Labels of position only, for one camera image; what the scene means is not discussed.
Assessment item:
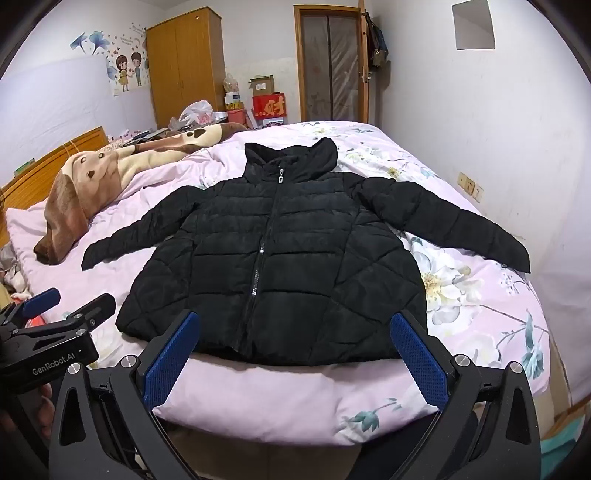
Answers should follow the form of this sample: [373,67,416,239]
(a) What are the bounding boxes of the white plastic bag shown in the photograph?
[169,100,214,131]

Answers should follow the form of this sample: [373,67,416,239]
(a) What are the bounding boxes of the blue flower wall decal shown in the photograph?
[70,30,112,54]

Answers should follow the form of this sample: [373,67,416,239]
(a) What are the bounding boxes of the brown cardboard box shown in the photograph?
[248,75,276,97]

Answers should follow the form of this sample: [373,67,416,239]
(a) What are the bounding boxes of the grey wall panel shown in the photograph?
[451,0,497,51]

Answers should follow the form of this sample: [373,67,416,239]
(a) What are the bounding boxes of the red gift box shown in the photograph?
[252,92,287,120]

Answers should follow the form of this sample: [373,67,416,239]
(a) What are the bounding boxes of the black puffer jacket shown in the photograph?
[82,137,532,367]

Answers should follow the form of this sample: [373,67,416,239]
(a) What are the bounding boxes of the wooden headboard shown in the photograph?
[0,127,109,250]

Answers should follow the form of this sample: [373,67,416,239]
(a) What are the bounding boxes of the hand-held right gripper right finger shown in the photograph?
[390,310,542,480]

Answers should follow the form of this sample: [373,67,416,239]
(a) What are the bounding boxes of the wooden wardrobe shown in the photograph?
[146,6,228,130]

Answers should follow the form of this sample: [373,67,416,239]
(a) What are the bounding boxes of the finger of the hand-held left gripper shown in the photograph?
[8,287,62,326]
[61,293,117,336]

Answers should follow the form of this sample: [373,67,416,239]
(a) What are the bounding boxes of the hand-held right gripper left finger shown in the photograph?
[48,310,202,480]

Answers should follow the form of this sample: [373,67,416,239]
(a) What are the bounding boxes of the brown dog print blanket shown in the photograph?
[33,122,247,266]

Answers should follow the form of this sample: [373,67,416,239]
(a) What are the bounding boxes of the pink floral bedspread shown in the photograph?
[6,121,551,446]

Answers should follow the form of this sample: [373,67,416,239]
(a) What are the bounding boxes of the wooden door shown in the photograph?
[357,8,376,123]

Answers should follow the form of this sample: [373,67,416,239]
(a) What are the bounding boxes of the hanging bags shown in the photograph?
[365,11,389,70]

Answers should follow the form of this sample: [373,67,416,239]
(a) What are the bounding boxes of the doorway with screen curtain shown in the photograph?
[294,4,362,124]

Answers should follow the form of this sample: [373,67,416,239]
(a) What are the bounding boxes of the cartoon couple wall sticker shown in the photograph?
[108,48,149,96]

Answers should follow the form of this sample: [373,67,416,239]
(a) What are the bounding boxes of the light cloth bundle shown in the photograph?
[0,241,33,303]

